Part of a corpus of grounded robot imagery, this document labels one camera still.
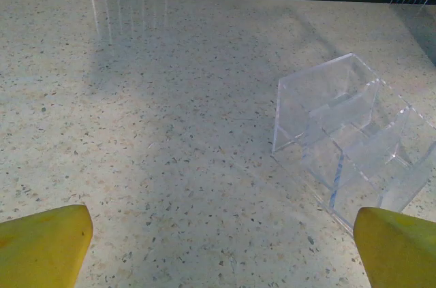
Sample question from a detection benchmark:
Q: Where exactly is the clear acrylic tiered card stand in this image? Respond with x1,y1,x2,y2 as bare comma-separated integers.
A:
271,52,436,236

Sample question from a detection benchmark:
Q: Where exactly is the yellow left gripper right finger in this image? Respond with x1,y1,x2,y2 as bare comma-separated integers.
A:
353,206,436,288

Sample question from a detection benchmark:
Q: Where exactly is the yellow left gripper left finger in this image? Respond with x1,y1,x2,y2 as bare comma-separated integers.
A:
0,204,94,288

